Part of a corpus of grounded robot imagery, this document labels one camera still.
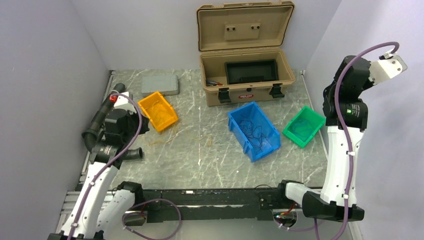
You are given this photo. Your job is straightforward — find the orange plastic bin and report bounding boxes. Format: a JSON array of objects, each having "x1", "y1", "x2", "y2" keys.
[{"x1": 138, "y1": 91, "x2": 179, "y2": 132}]

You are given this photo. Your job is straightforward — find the purple thin cable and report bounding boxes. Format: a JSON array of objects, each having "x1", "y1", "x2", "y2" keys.
[{"x1": 239, "y1": 112, "x2": 276, "y2": 155}]

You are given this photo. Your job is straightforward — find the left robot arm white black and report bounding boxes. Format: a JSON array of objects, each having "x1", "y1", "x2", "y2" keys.
[{"x1": 48, "y1": 106, "x2": 149, "y2": 240}]

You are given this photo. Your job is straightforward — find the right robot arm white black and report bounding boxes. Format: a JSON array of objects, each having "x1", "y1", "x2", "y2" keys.
[{"x1": 275, "y1": 55, "x2": 372, "y2": 222}]

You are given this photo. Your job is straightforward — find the grey plastic case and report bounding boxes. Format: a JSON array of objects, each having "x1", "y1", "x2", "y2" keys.
[{"x1": 141, "y1": 74, "x2": 180, "y2": 98}]

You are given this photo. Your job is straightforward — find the screwdrivers in toolbox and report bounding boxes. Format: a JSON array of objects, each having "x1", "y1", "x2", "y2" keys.
[{"x1": 205, "y1": 80, "x2": 223, "y2": 87}]

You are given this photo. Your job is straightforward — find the black tray in toolbox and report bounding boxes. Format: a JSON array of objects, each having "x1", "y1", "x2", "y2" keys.
[{"x1": 224, "y1": 59, "x2": 279, "y2": 85}]

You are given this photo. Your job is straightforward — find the blue plastic bin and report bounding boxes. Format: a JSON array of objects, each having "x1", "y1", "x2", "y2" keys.
[{"x1": 227, "y1": 101, "x2": 282, "y2": 163}]

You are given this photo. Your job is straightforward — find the tan open toolbox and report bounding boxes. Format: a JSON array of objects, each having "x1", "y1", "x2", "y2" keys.
[{"x1": 196, "y1": 0, "x2": 295, "y2": 107}]

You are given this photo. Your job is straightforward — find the green plastic bin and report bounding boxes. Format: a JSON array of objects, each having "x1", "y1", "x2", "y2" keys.
[{"x1": 282, "y1": 106, "x2": 326, "y2": 148}]

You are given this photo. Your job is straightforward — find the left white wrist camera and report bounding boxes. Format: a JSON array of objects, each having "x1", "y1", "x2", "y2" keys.
[{"x1": 109, "y1": 95, "x2": 136, "y2": 112}]

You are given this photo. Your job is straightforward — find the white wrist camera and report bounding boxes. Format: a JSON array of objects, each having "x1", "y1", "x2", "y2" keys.
[
  {"x1": 109, "y1": 95, "x2": 136, "y2": 112},
  {"x1": 368, "y1": 52, "x2": 408, "y2": 86}
]

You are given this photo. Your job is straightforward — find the black corrugated hose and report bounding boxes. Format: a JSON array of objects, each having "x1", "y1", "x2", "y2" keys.
[{"x1": 81, "y1": 82, "x2": 144, "y2": 162}]

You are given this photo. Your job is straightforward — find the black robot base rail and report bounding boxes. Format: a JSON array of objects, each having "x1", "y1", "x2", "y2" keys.
[{"x1": 59, "y1": 180, "x2": 309, "y2": 223}]

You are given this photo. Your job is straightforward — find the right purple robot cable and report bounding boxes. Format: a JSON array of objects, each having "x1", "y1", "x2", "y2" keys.
[{"x1": 273, "y1": 41, "x2": 401, "y2": 240}]

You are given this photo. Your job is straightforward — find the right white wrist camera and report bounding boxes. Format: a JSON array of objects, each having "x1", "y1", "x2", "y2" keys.
[{"x1": 368, "y1": 52, "x2": 408, "y2": 86}]

